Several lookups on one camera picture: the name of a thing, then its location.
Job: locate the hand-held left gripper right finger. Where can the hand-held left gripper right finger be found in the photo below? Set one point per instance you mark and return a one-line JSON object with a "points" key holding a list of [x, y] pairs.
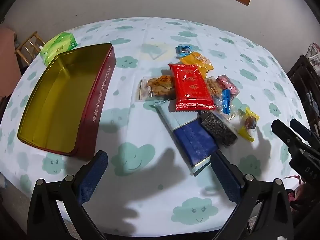
{"points": [[225, 177]]}

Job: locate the pink candy box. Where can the pink candy box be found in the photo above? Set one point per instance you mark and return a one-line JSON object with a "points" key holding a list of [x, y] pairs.
{"points": [[227, 83]]}

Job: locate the orange snack packet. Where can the orange snack packet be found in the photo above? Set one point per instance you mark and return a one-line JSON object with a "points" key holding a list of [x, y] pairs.
{"points": [[197, 61]]}

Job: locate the cloud-printed white tablecloth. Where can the cloud-printed white tablecloth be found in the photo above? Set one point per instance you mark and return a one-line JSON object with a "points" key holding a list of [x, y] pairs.
{"points": [[140, 160]]}

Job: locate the red tin box gold inside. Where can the red tin box gold inside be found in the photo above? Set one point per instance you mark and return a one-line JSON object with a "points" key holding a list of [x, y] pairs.
{"points": [[62, 92]]}

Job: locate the red snack packet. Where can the red snack packet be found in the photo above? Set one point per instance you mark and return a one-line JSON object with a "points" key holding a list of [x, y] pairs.
{"points": [[191, 87]]}

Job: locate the blue-edged clear egg packet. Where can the blue-edged clear egg packet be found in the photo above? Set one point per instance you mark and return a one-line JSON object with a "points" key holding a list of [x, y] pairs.
{"points": [[226, 102]]}

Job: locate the wooden chair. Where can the wooden chair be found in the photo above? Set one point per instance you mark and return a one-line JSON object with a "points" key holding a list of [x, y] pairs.
{"points": [[27, 43]]}

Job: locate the newspaper bundle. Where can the newspaper bundle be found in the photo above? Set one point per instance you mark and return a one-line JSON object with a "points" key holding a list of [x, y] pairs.
{"points": [[314, 51]]}

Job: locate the blue and white biscuit pack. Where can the blue and white biscuit pack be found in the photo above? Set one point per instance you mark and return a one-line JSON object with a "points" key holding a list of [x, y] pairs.
{"points": [[192, 140]]}

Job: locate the narrow clear peanut packet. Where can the narrow clear peanut packet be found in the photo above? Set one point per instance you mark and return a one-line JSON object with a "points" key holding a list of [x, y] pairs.
{"points": [[215, 88]]}

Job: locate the pink cloth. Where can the pink cloth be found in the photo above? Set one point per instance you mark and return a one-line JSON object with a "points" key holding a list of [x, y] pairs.
{"points": [[7, 62]]}

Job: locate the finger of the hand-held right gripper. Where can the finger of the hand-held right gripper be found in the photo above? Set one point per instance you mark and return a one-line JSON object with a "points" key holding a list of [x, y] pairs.
{"points": [[303, 128], [285, 133]]}

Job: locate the green tissue pack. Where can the green tissue pack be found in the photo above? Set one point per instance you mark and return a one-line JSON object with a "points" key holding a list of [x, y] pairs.
{"points": [[58, 46]]}

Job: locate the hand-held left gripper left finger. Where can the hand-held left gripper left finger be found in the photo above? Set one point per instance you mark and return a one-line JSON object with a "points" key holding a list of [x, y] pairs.
{"points": [[92, 177]]}

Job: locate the dark wooden furniture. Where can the dark wooden furniture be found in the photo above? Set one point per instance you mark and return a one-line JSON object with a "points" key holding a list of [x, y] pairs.
{"points": [[303, 85]]}

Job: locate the small blue snack packet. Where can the small blue snack packet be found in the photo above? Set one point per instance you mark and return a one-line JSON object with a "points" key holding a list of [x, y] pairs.
{"points": [[183, 50]]}

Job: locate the large clear peanut packet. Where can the large clear peanut packet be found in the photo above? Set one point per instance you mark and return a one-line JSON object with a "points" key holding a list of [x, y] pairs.
{"points": [[156, 86]]}

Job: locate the black sesame bar packet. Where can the black sesame bar packet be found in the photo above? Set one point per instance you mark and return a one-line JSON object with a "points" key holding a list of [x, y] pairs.
{"points": [[218, 130]]}

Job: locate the yellow candy packet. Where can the yellow candy packet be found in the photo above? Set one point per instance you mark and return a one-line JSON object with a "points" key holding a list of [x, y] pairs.
{"points": [[247, 122]]}

